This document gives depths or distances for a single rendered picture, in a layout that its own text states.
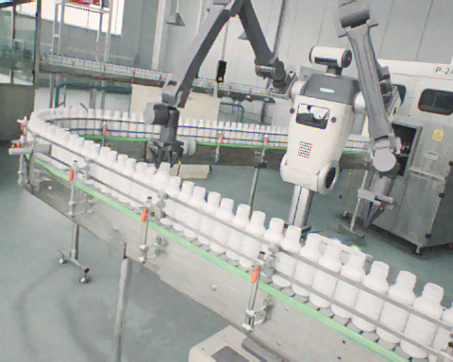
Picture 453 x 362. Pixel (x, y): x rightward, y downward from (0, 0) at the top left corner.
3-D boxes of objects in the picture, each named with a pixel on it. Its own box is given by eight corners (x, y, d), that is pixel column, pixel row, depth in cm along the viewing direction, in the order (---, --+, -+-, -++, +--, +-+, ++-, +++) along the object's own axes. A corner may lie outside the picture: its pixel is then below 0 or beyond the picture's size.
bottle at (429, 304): (428, 351, 92) (450, 287, 88) (425, 364, 87) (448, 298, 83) (401, 338, 95) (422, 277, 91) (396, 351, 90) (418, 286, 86)
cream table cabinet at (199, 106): (189, 167, 645) (200, 93, 615) (208, 178, 595) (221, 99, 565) (123, 165, 584) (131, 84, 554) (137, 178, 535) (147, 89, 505)
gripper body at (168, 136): (149, 143, 135) (152, 122, 133) (171, 142, 142) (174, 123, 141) (161, 148, 131) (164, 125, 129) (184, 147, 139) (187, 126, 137)
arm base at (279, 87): (285, 95, 176) (296, 73, 178) (278, 84, 170) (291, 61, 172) (268, 91, 182) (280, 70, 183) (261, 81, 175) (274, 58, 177)
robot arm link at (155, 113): (188, 91, 131) (170, 88, 136) (161, 89, 122) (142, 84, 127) (183, 127, 133) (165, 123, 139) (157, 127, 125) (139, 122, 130)
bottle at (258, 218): (239, 268, 116) (249, 215, 111) (238, 259, 121) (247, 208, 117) (260, 271, 116) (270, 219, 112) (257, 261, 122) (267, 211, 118)
